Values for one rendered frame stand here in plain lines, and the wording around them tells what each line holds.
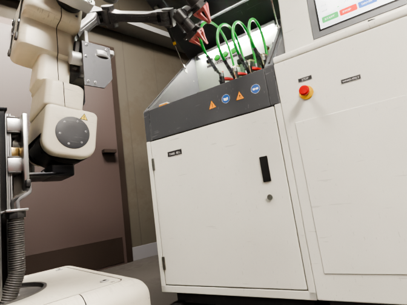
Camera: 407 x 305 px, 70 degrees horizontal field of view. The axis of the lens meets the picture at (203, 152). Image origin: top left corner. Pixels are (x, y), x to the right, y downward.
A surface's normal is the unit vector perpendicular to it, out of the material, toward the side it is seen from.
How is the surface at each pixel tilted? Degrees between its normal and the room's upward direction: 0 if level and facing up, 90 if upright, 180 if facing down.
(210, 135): 90
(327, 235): 90
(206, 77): 90
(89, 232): 90
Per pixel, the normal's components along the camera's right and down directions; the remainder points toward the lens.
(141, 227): 0.66, -0.21
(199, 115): -0.53, -0.07
